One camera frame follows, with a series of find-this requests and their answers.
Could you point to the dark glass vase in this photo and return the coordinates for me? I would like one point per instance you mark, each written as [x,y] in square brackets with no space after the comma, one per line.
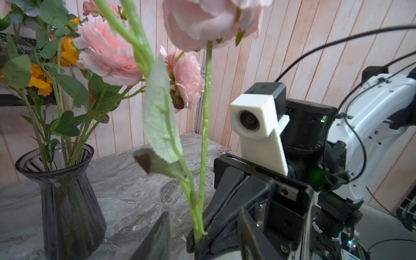
[73,223]

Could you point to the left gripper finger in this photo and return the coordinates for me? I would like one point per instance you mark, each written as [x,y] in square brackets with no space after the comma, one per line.
[156,245]

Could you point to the mixed bouquet remaining flowers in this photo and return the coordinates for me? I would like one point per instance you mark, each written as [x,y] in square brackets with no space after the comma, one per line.
[66,103]

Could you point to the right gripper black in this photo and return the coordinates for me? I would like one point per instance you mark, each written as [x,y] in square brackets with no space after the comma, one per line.
[254,210]

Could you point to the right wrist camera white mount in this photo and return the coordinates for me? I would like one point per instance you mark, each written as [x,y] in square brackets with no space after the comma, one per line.
[259,117]

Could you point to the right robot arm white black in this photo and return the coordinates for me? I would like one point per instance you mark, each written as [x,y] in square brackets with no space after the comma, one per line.
[304,167]

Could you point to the pink peony stem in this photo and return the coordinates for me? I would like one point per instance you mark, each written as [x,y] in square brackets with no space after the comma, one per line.
[196,28]
[110,56]

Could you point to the black mesh wall shelf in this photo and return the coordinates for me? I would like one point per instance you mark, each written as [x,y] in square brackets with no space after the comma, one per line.
[15,54]

